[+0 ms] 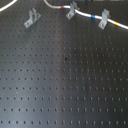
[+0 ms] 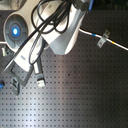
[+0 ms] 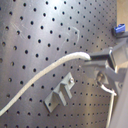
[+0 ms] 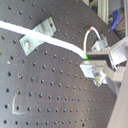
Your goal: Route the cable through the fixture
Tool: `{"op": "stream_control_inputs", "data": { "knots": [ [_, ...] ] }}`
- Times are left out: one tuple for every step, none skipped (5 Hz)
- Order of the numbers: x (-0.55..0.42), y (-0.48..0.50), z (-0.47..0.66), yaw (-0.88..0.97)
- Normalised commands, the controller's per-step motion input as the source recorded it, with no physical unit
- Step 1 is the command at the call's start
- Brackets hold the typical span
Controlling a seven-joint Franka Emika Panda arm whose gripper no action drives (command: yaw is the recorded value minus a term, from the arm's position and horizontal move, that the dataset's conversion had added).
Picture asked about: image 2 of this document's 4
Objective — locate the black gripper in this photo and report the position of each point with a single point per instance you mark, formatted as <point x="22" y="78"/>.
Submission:
<point x="19" y="77"/>

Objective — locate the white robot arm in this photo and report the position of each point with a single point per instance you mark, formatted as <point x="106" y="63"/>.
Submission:
<point x="38" y="24"/>

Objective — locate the small metal bracket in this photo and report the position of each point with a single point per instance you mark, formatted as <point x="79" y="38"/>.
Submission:
<point x="4" y="52"/>

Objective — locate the metal cable clip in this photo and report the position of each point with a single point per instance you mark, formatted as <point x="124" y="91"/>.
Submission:
<point x="103" y="38"/>

